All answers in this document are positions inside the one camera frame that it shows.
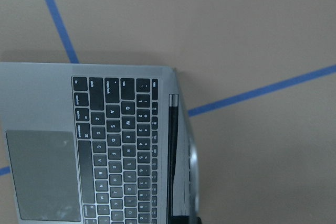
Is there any grey laptop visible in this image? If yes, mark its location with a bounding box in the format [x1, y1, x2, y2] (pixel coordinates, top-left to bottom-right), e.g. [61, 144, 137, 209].
[1, 62, 201, 223]

